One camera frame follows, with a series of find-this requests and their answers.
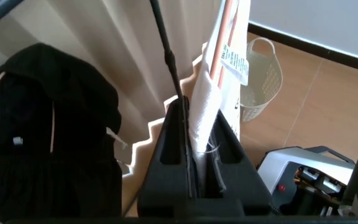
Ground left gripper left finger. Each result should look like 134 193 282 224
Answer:
137 95 199 218

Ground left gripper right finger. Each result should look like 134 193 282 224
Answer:
203 110 273 217

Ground white garment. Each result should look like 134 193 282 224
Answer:
187 0 252 187

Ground black garment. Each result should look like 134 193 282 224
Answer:
0 42 123 222

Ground white laundry basket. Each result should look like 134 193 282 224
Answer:
239 37 284 123

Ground black clothes rack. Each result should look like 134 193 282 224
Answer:
0 0 185 218

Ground beige curtain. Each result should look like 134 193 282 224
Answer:
0 0 226 215

